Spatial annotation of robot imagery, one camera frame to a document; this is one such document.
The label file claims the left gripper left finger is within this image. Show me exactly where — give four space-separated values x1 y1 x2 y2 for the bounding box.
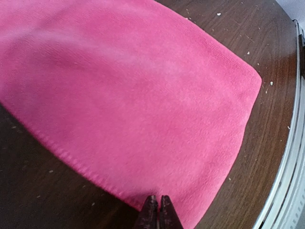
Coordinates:
133 195 158 229

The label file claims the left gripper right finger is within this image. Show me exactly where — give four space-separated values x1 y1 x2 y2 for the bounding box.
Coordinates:
159 195 182 229

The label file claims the pink microfibre towel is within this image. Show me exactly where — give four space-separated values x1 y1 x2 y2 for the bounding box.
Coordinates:
0 0 262 229

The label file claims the aluminium front rail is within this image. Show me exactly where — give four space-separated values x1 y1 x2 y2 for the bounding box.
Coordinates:
253 20 305 229

